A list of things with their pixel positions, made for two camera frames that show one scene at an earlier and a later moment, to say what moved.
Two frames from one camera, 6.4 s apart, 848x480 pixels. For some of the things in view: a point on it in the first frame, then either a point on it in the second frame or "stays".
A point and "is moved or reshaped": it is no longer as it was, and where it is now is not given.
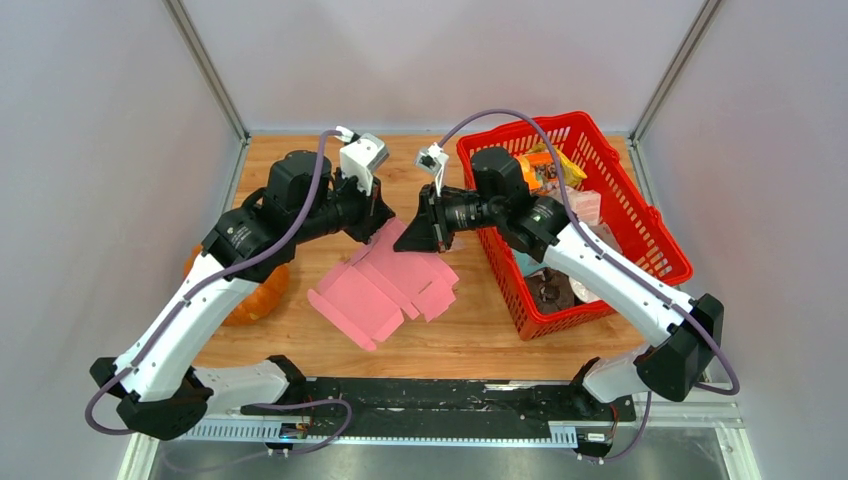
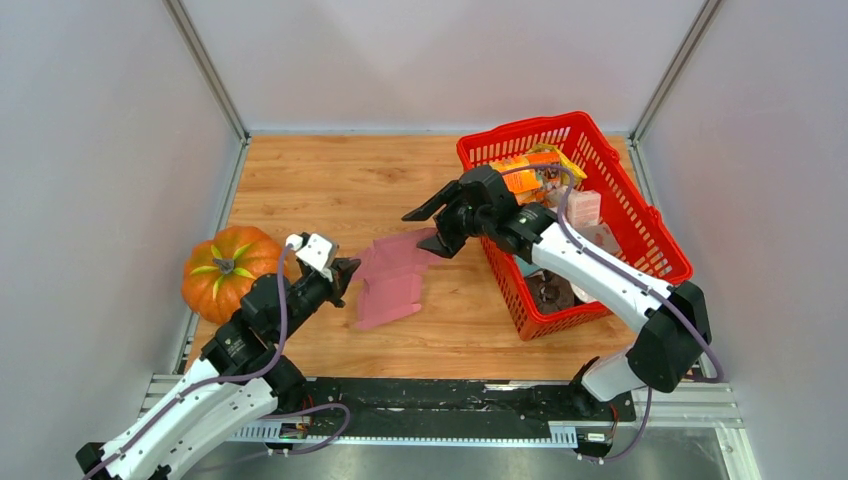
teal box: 528,264 stays
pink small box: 585,205 stays
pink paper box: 367,299 is moved or reshaped
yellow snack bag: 569,172 stays
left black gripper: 374,212 to 343,270
